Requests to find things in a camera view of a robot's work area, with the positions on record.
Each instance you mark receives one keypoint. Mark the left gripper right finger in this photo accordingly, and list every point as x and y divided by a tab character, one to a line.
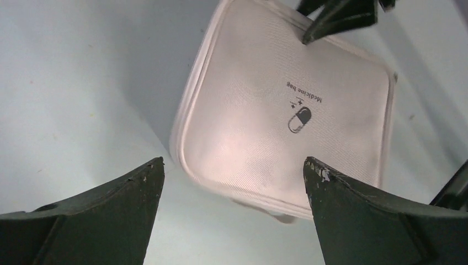
359	224

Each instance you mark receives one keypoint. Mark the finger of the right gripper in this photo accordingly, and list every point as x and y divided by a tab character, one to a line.
338	16

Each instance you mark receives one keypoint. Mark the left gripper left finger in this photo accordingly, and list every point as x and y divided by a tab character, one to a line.
109	224

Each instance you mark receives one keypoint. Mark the white medicine kit case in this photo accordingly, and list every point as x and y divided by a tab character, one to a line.
258	102

